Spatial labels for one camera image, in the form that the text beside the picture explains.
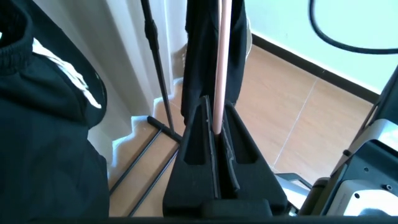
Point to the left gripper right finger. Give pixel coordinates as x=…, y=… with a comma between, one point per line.
x=255, y=186

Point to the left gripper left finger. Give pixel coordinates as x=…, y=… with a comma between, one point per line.
x=189, y=186

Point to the pink clothes hanger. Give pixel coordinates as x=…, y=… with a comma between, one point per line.
x=222, y=62

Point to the black garment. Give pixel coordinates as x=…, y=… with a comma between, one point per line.
x=199, y=46
x=46, y=140

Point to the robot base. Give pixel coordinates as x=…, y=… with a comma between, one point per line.
x=367, y=168

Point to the black clothes rack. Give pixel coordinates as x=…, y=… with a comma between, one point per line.
x=152, y=31

